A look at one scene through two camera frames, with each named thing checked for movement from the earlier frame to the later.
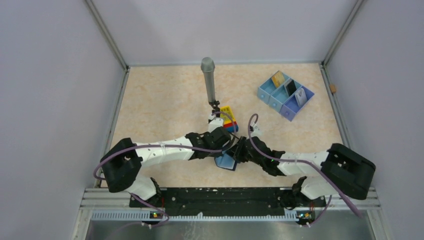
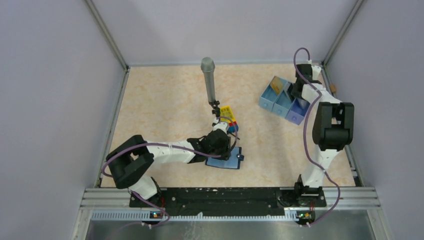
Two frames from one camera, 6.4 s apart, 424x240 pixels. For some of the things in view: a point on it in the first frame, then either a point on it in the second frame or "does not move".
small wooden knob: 333,88 does not move
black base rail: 228,201 does not move
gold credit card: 278,78 → 277,85
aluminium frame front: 96,199 does not move
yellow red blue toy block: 227,121 does not move
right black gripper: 237,154 → 295,94
